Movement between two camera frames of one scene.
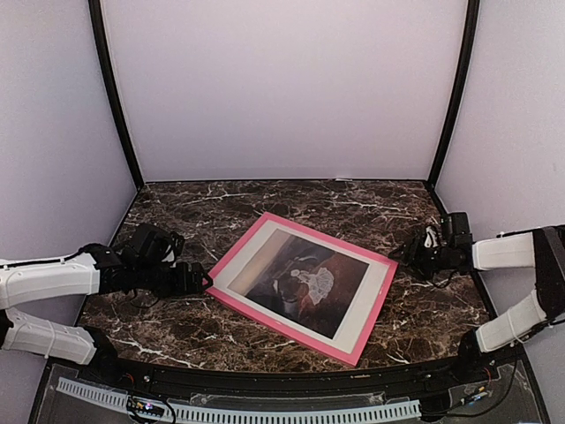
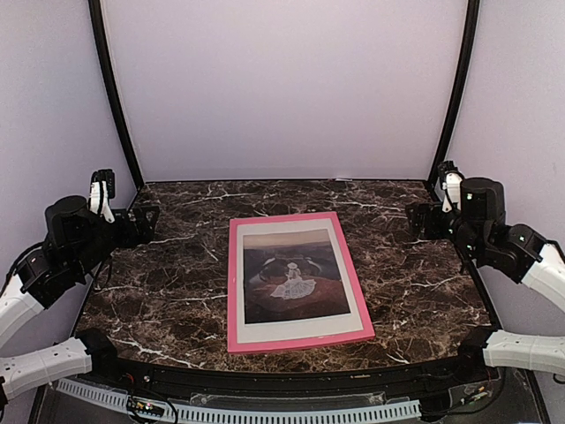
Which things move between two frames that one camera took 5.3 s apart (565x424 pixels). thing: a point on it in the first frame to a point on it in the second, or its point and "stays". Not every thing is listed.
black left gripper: (183, 287) to (145, 232)
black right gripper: (413, 253) to (417, 220)
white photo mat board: (357, 317) to (295, 329)
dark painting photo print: (309, 282) stays
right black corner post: (463, 86) stays
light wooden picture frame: (350, 359) to (293, 284)
